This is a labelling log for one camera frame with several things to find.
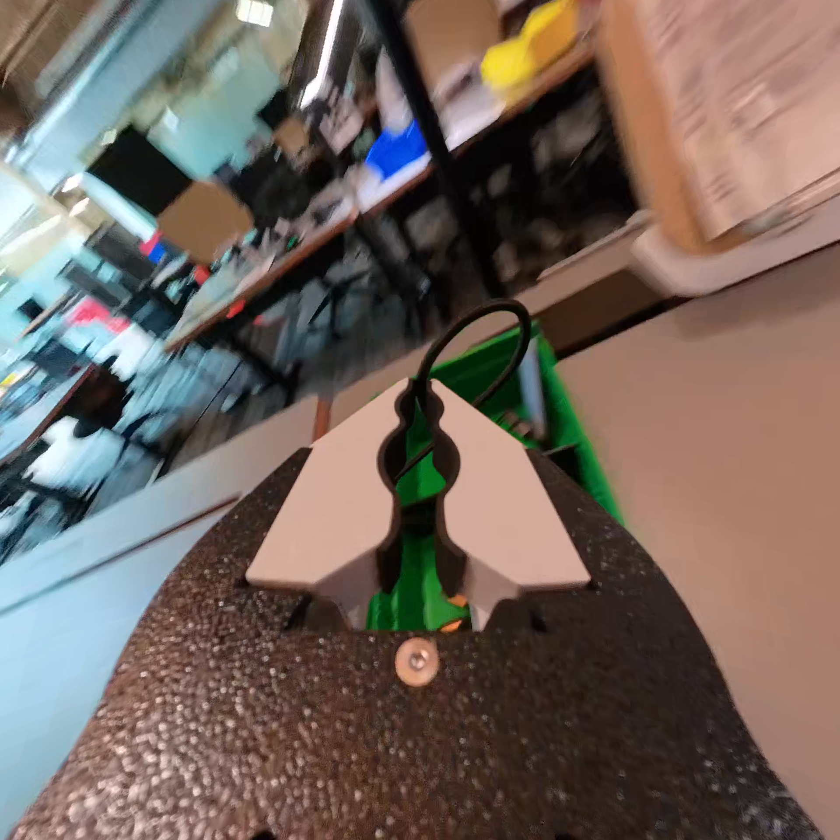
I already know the brown cardboard sheet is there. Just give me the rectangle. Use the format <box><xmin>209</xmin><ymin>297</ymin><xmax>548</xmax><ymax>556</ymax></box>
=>
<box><xmin>156</xmin><ymin>179</ymin><xmax>256</xmax><ymax>265</ymax></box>

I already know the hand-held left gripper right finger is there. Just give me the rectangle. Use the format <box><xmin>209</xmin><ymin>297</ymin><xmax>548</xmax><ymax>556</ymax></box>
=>
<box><xmin>425</xmin><ymin>379</ymin><xmax>593</xmax><ymax>627</ymax></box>

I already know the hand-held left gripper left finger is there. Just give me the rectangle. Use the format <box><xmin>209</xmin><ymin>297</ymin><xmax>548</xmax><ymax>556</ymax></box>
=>
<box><xmin>245</xmin><ymin>378</ymin><xmax>422</xmax><ymax>630</ymax></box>

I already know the black monitor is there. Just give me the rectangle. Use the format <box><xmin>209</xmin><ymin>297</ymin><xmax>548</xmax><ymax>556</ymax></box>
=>
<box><xmin>84</xmin><ymin>123</ymin><xmax>194</xmax><ymax>219</ymax></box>

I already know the black cable brown plug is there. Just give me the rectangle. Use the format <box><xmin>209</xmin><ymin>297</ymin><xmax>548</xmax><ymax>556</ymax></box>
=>
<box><xmin>392</xmin><ymin>300</ymin><xmax>532</xmax><ymax>483</ymax></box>

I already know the black metal pole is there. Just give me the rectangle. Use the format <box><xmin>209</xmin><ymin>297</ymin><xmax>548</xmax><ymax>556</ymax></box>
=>
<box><xmin>367</xmin><ymin>0</ymin><xmax>508</xmax><ymax>299</ymax></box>

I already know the yellow plastic bin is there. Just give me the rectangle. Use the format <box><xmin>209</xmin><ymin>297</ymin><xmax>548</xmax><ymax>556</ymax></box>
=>
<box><xmin>480</xmin><ymin>0</ymin><xmax>580</xmax><ymax>91</ymax></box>

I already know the blue plastic bin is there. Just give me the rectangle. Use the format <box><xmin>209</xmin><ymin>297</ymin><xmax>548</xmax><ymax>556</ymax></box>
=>
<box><xmin>363</xmin><ymin>120</ymin><xmax>432</xmax><ymax>179</ymax></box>

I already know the black flat panel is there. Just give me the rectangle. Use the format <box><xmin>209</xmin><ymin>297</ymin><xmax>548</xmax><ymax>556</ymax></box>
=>
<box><xmin>535</xmin><ymin>269</ymin><xmax>667</xmax><ymax>361</ymax></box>

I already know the green plastic bin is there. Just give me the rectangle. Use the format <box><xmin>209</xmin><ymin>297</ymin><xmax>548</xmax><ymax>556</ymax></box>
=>
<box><xmin>363</xmin><ymin>320</ymin><xmax>623</xmax><ymax>632</ymax></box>

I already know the laminated printed sheet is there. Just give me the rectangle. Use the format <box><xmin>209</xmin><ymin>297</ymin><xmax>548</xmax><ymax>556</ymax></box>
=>
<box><xmin>646</xmin><ymin>0</ymin><xmax>840</xmax><ymax>240</ymax></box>

